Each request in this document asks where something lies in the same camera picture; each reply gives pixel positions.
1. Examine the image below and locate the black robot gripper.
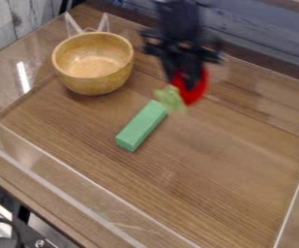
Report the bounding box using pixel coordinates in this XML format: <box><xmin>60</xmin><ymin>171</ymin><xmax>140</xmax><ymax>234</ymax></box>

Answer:
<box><xmin>140</xmin><ymin>0</ymin><xmax>224</xmax><ymax>91</ymax></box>

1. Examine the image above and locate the red plush strawberry toy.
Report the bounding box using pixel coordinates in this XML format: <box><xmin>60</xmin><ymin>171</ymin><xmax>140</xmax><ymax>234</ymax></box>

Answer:
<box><xmin>153</xmin><ymin>68</ymin><xmax>209</xmax><ymax>113</ymax></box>

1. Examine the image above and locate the wooden bowl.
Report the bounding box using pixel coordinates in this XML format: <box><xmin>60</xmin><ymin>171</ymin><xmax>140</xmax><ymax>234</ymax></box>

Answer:
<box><xmin>50</xmin><ymin>32</ymin><xmax>134</xmax><ymax>96</ymax></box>

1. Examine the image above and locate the green rectangular block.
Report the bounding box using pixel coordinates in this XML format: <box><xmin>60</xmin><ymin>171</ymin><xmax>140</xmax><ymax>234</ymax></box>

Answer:
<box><xmin>114</xmin><ymin>100</ymin><xmax>166</xmax><ymax>152</ymax></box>

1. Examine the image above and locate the black metal stand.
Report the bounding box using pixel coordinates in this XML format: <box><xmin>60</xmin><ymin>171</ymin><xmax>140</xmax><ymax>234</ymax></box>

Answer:
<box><xmin>12</xmin><ymin>203</ymin><xmax>69</xmax><ymax>248</ymax></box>

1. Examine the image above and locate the clear acrylic tray wall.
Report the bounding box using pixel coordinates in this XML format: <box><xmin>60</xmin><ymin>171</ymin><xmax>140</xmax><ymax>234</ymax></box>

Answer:
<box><xmin>0</xmin><ymin>8</ymin><xmax>299</xmax><ymax>248</ymax></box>

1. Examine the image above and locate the black cable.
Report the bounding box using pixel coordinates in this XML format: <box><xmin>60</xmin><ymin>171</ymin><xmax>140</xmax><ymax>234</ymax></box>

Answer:
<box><xmin>0</xmin><ymin>217</ymin><xmax>26</xmax><ymax>248</ymax></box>

